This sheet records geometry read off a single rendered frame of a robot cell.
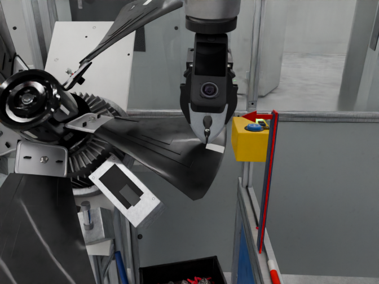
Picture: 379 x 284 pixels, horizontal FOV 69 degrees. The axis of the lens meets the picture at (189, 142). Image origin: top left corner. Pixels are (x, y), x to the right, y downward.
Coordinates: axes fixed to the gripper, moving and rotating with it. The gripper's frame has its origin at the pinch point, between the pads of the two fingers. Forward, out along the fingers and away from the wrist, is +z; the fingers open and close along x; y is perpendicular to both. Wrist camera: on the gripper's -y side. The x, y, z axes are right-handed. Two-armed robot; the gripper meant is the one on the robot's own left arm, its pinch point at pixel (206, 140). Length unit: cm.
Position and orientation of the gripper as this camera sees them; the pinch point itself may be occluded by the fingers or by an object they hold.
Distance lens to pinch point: 49.1
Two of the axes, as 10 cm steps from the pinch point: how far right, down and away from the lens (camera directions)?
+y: 0.5, -6.3, 7.8
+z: 0.1, 7.8, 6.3
